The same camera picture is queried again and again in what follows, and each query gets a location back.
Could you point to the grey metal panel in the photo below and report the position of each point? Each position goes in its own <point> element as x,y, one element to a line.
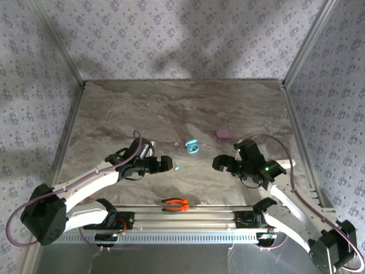
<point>182,259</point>

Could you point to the aluminium frame post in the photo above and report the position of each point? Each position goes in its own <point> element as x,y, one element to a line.
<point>62,45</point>
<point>310,42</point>

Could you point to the aluminium mounting rail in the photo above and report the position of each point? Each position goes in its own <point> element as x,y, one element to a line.
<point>182,219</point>

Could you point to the purple earbud charging case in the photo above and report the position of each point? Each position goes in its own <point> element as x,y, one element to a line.
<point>223,134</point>

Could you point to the black circuit board holder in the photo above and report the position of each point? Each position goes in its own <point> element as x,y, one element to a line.
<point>108,236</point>
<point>266,236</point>

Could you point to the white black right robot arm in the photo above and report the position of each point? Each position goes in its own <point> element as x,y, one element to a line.
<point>285,222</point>

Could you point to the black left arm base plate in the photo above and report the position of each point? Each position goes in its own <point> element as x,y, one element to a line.
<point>127,219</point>

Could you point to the aluminium table side rail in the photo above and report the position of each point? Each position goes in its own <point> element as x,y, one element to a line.
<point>298,128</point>
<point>69,128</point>

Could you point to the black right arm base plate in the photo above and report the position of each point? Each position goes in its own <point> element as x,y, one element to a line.
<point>245,219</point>

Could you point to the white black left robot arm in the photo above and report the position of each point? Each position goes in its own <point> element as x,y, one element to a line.
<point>85,185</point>

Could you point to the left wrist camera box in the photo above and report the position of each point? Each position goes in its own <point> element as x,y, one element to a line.
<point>146,148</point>

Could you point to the white plastic block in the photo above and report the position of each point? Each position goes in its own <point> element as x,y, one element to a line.
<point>288,163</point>

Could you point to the blue earbud charging case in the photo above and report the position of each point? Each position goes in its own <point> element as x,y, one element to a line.
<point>190,142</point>

